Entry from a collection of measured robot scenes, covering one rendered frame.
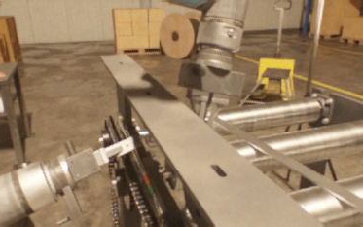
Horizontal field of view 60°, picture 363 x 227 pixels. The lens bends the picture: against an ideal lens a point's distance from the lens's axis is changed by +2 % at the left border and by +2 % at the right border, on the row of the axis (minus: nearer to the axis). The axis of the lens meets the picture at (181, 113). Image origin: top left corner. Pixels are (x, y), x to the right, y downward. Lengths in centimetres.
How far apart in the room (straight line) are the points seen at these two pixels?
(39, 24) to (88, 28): 136
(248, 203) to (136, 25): 766
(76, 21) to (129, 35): 298
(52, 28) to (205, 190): 1027
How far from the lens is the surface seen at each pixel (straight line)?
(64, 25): 1053
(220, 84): 65
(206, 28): 64
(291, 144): 109
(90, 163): 62
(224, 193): 33
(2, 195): 66
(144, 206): 69
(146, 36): 797
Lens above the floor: 136
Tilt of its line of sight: 21 degrees down
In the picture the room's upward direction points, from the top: straight up
